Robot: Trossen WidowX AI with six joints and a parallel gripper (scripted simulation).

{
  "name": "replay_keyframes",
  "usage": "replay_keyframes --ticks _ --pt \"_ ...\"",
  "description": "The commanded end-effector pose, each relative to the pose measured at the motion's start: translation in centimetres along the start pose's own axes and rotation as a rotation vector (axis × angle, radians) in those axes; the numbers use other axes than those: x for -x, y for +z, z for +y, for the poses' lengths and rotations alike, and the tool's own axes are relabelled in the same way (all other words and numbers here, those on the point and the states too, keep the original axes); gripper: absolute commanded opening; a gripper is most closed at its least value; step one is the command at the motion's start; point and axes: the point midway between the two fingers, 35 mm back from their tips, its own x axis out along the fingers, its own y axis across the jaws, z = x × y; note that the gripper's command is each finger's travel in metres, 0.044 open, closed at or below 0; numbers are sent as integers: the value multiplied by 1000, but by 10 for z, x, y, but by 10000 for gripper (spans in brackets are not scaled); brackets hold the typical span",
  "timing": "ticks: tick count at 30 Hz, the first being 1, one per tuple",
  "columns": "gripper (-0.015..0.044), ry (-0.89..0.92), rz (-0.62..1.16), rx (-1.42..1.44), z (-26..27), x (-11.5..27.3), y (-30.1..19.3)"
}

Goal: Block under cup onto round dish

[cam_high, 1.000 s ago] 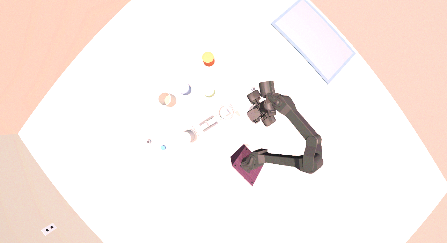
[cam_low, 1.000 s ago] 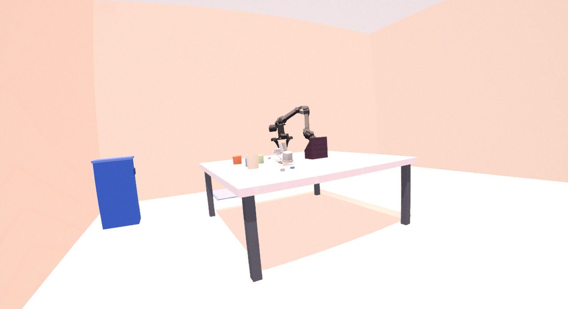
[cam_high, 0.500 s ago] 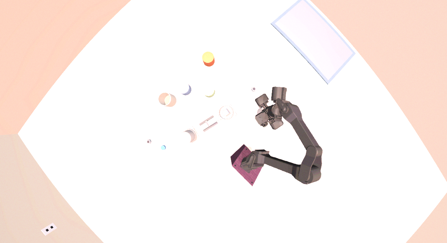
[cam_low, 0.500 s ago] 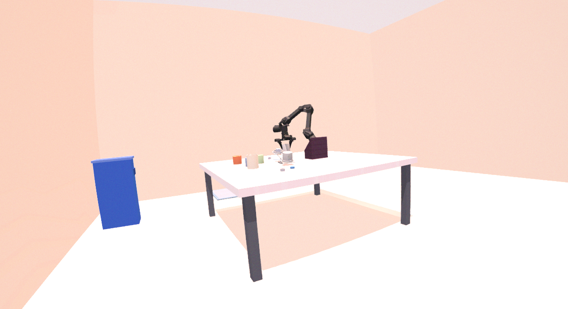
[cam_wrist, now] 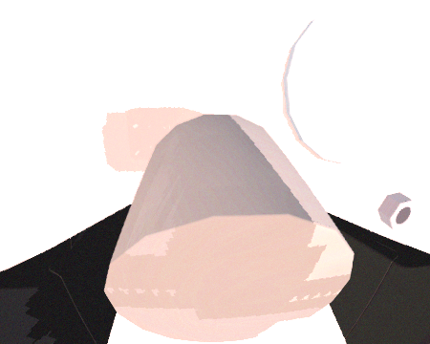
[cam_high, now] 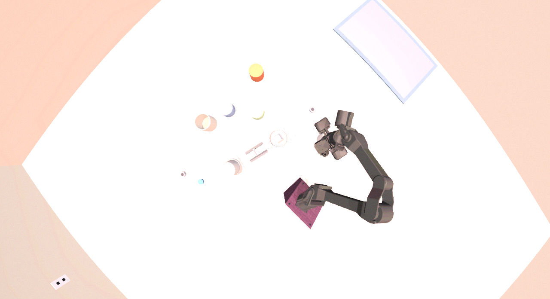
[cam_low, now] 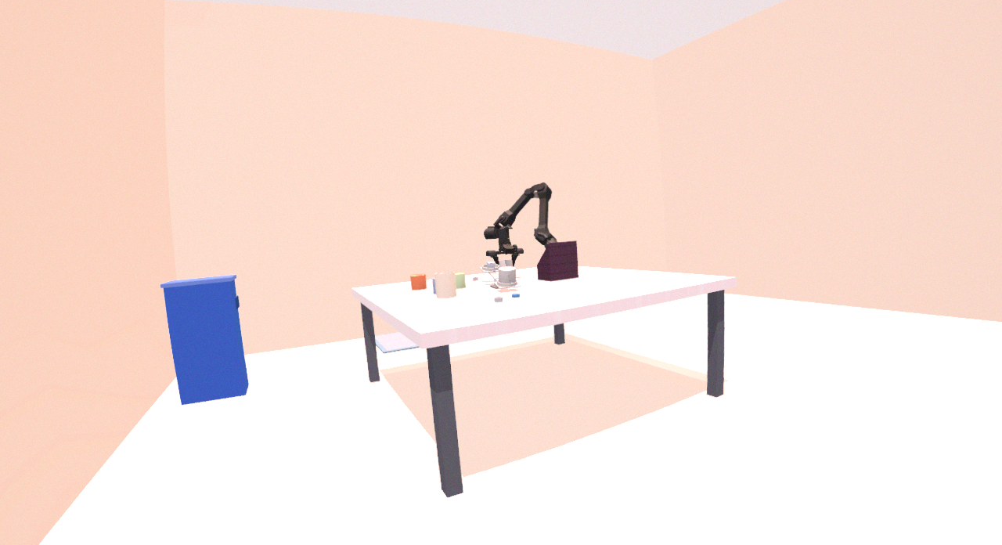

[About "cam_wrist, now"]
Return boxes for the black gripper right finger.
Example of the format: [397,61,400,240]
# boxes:
[327,213,430,344]

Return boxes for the grey hex nut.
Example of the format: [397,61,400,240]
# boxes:
[377,192,415,230]

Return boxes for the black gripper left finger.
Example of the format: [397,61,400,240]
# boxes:
[0,204,131,344]

